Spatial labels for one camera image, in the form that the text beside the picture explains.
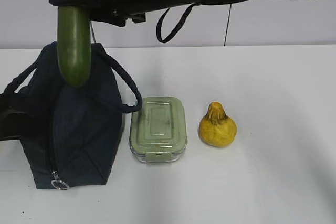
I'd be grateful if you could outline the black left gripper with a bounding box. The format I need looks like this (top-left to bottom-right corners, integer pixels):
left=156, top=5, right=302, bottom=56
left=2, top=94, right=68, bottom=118
left=1, top=87, right=53, bottom=142

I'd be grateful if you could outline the yellow pear-shaped fruit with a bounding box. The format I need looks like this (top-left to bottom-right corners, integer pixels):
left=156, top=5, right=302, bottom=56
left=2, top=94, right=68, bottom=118
left=198, top=102, right=238, bottom=148

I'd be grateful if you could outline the navy blue lunch bag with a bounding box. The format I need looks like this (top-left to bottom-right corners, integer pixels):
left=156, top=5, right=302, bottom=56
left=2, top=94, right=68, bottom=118
left=2, top=42, right=142, bottom=190

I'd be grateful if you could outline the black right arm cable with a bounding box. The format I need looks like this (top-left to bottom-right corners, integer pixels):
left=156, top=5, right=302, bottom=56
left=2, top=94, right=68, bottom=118
left=156, top=3, right=200, bottom=43

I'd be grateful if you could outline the green cucumber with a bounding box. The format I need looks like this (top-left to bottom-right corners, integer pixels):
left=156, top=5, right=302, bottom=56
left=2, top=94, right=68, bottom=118
left=57, top=6, right=91, bottom=88

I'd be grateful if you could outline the green lid glass container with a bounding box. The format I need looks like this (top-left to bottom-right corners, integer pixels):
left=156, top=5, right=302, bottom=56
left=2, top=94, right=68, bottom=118
left=129, top=97, right=187, bottom=163

